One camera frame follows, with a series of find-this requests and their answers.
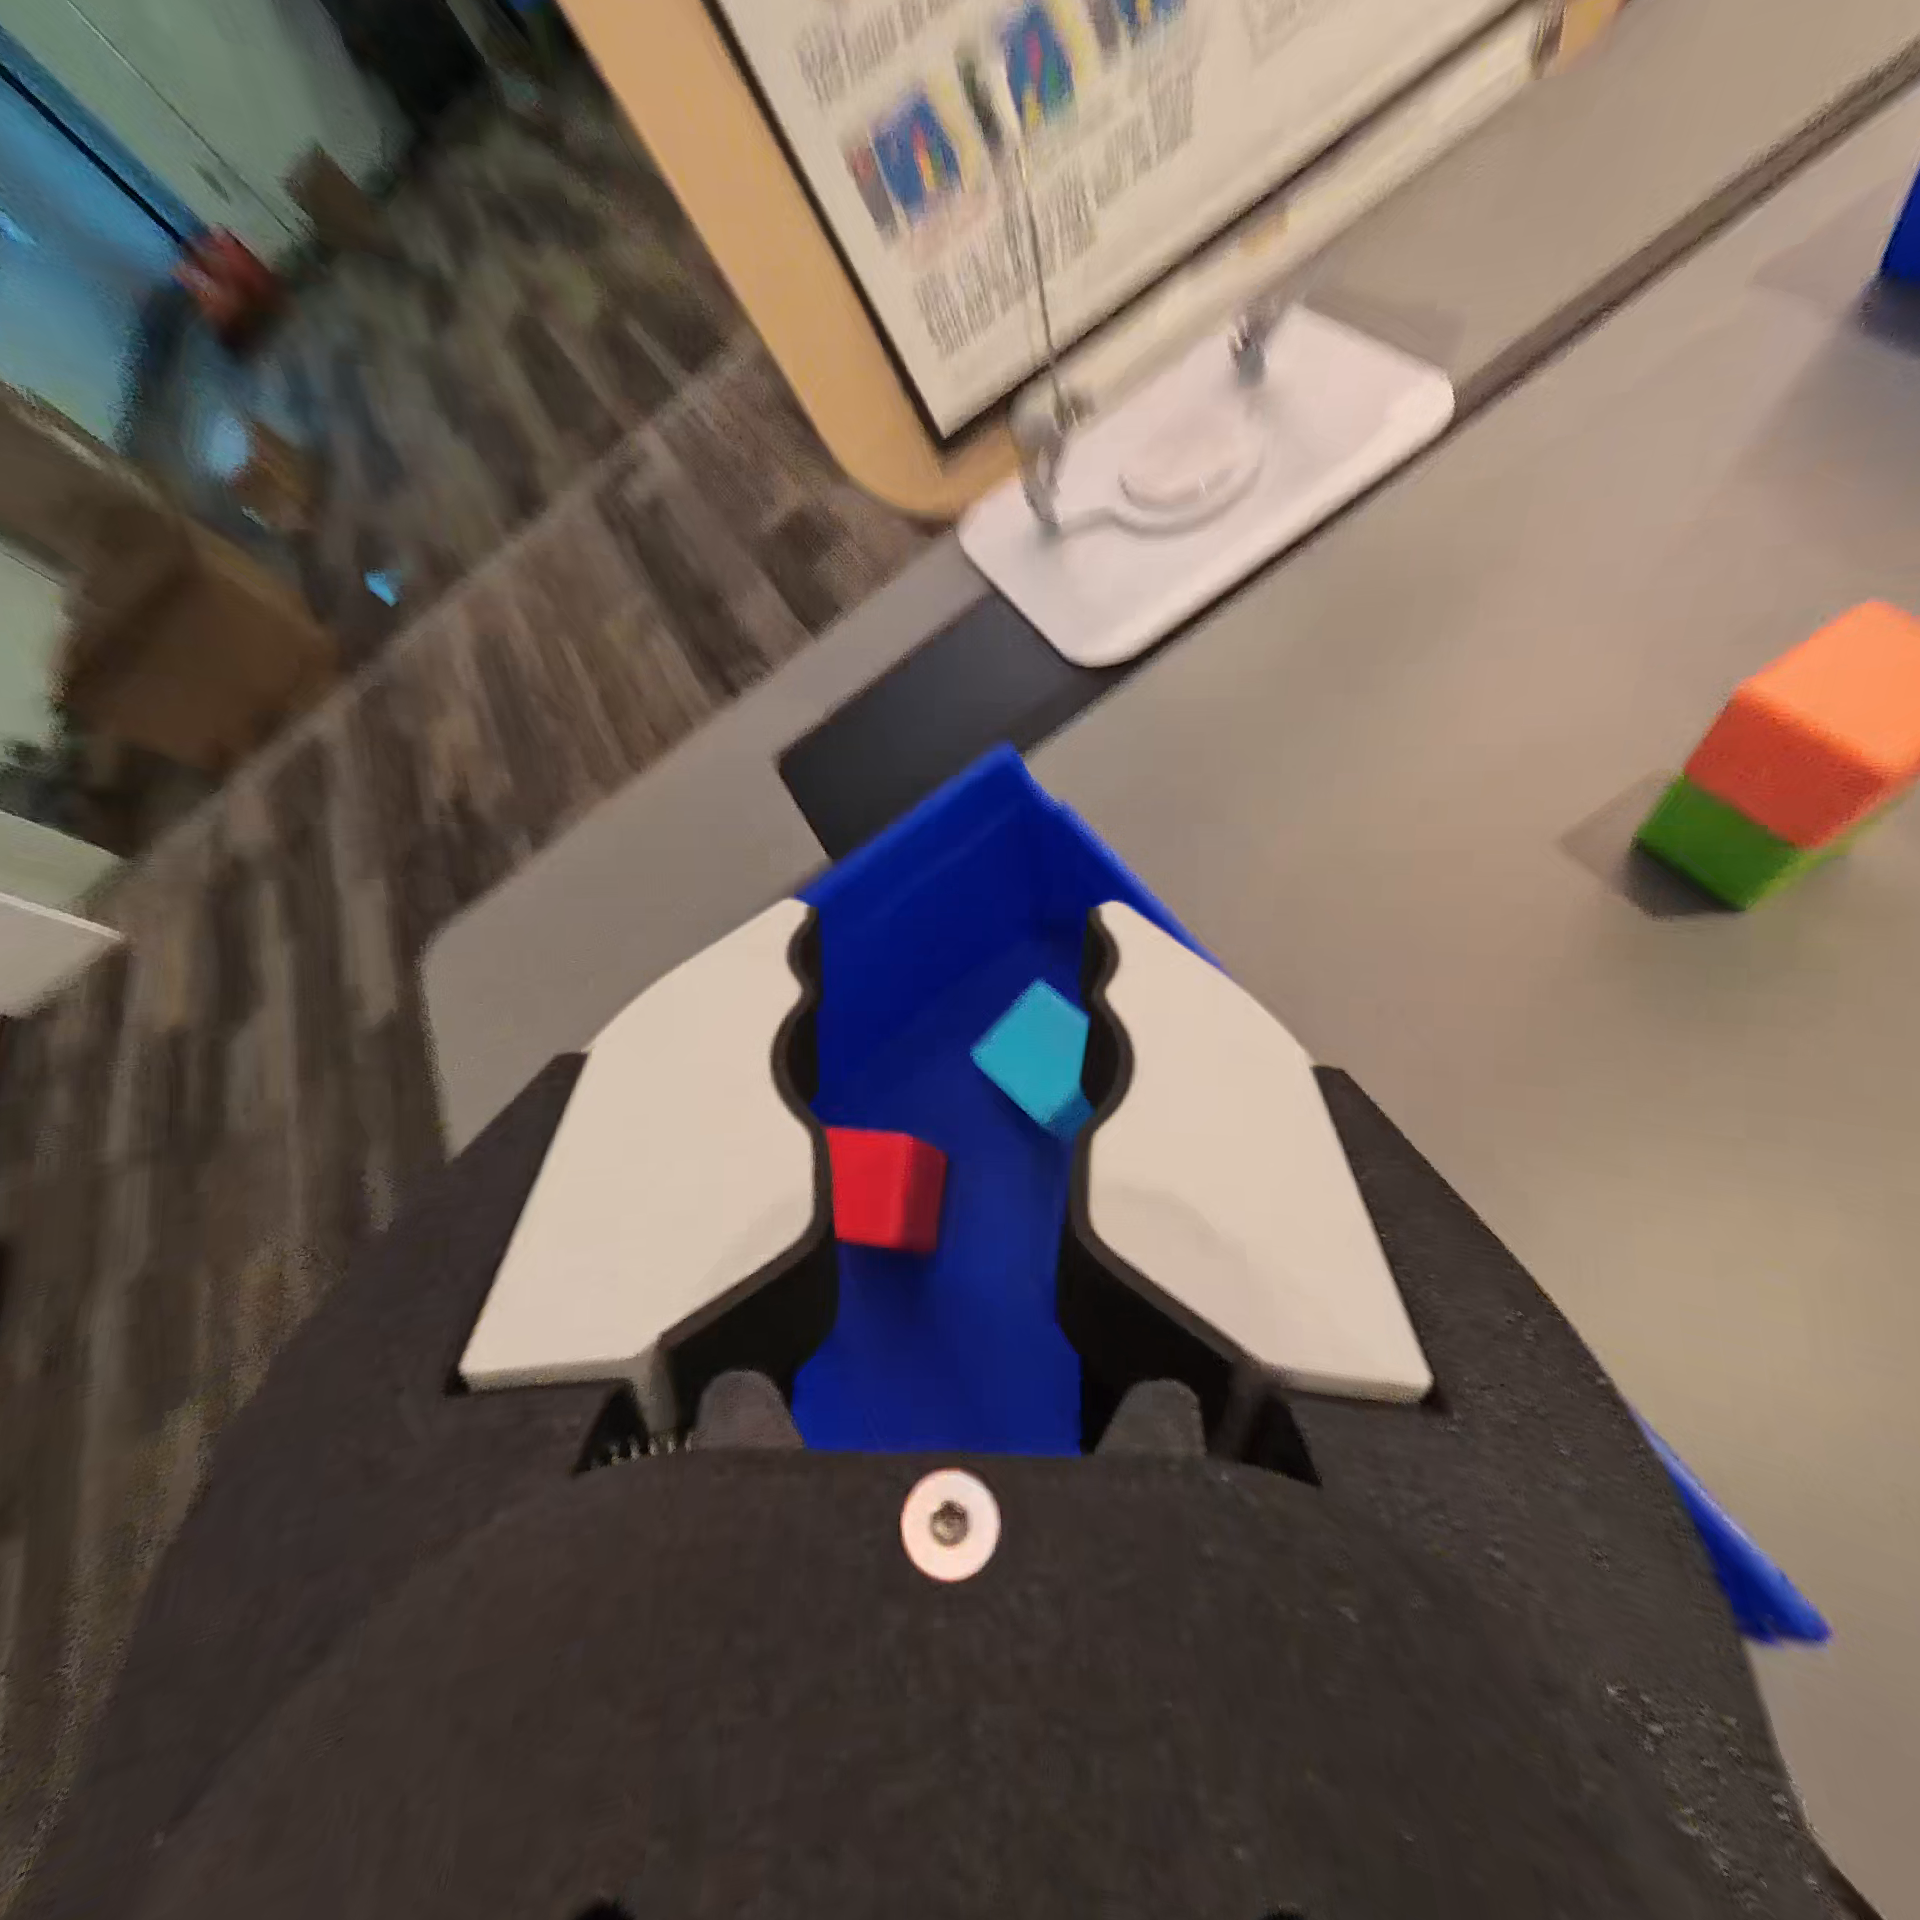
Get orange magnetic cube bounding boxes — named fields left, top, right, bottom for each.
left=1724, top=601, right=1920, bottom=848

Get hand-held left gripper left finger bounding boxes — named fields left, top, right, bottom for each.
left=457, top=897, right=837, bottom=1430

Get stacked cardboard boxes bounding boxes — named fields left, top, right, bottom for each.
left=0, top=390, right=338, bottom=787

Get small red floor appliance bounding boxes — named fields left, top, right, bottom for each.
left=176, top=228, right=291, bottom=327

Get white sign stand base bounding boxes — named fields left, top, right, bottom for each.
left=957, top=301, right=1462, bottom=668

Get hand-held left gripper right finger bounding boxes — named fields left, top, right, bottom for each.
left=1060, top=900, right=1437, bottom=1448

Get green magnetic cube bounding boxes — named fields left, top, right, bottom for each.
left=1637, top=777, right=1832, bottom=914

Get teal magnetic cube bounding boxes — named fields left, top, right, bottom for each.
left=971, top=982, right=1101, bottom=1145

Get red magnetic cube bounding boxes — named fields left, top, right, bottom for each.
left=827, top=1128, right=950, bottom=1254

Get wooden instruction sign board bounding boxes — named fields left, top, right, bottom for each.
left=556, top=0, right=1637, bottom=519

